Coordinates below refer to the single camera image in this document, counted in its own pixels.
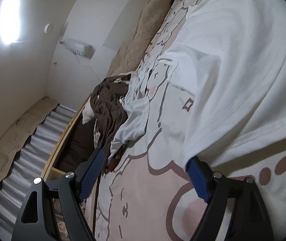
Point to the wooden bed headboard shelf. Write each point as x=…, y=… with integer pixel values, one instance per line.
x=50, y=171

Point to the beige fleece blanket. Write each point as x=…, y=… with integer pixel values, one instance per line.
x=133, y=48

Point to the grey pleated curtain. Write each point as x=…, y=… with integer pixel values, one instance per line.
x=28, y=164

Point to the dark brown garment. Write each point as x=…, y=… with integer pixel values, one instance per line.
x=110, y=114

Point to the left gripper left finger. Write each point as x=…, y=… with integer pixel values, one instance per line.
x=36, y=218

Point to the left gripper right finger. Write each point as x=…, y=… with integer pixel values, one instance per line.
x=249, y=217

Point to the bear print bed sheet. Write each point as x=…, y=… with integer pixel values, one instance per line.
x=148, y=196

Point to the white t-shirt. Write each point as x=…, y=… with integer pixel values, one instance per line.
x=231, y=56

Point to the pale grey t-shirt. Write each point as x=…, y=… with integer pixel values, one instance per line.
x=137, y=108

